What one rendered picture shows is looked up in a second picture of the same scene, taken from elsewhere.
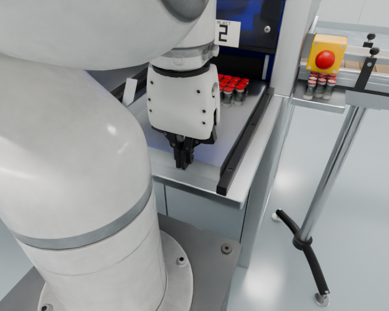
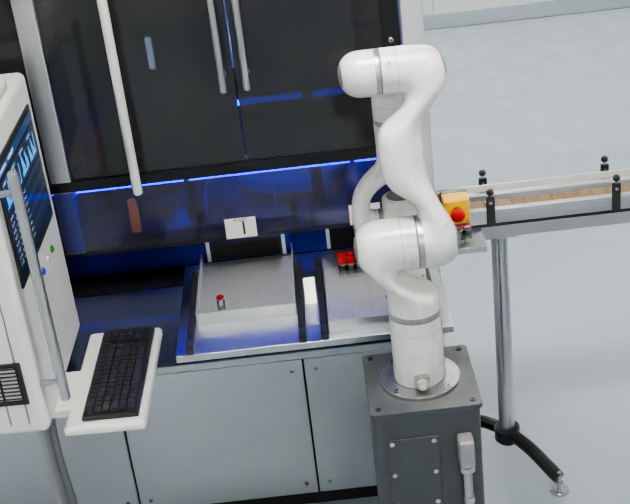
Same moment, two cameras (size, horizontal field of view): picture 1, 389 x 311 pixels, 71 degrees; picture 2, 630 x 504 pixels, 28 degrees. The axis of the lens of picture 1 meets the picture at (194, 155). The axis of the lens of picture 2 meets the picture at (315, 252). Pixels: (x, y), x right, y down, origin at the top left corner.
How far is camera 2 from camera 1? 2.73 m
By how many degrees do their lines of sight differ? 22
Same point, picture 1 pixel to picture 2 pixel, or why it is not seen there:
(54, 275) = (423, 338)
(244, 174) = (444, 313)
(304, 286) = (533, 487)
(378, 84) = (505, 216)
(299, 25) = not seen: hidden behind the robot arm
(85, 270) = (433, 331)
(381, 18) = not seen: outside the picture
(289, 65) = not seen: hidden behind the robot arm
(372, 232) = (594, 398)
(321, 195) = (503, 348)
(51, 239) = (428, 317)
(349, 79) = (480, 218)
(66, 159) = (429, 291)
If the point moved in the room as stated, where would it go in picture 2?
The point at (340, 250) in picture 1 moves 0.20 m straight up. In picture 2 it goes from (562, 434) to (561, 384)
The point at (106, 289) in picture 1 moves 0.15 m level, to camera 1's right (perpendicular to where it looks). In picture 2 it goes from (436, 343) to (492, 323)
